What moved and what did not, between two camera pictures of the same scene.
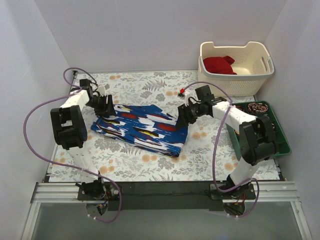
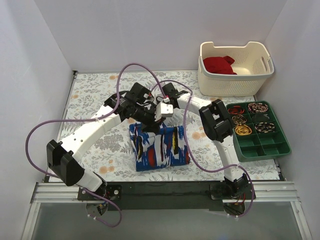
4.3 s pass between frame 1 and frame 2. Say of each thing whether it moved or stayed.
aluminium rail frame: stayed
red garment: stayed
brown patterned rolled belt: stayed
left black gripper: moved
